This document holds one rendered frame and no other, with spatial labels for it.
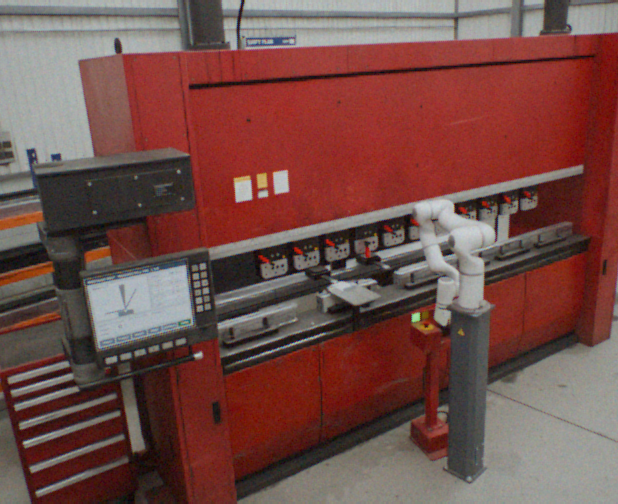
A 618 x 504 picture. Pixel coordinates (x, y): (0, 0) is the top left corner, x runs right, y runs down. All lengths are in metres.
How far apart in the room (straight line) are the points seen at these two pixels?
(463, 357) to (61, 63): 5.21
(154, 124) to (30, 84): 4.38
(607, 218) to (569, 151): 0.57
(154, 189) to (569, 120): 3.15
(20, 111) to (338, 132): 4.26
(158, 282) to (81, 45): 5.06
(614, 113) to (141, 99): 3.22
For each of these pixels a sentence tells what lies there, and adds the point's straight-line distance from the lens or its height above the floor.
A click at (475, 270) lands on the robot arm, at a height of 1.22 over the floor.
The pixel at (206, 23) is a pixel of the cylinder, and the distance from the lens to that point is 2.82.
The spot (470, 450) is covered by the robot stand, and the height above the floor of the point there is 0.20.
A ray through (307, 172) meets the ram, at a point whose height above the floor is 1.69.
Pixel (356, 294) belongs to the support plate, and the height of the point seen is 1.00.
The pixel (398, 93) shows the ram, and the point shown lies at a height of 2.04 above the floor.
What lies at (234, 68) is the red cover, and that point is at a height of 2.22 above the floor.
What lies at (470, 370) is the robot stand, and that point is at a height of 0.68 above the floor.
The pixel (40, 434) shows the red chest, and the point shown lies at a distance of 3.14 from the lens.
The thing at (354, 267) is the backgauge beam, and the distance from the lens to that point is 3.66.
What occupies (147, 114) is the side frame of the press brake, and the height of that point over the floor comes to 2.07.
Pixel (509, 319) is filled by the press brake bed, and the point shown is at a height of 0.46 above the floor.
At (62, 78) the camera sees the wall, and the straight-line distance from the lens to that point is 6.85.
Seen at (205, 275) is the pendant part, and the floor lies 1.51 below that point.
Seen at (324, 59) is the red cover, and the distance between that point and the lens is 3.00.
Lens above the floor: 2.24
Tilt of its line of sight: 18 degrees down
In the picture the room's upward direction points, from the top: 3 degrees counter-clockwise
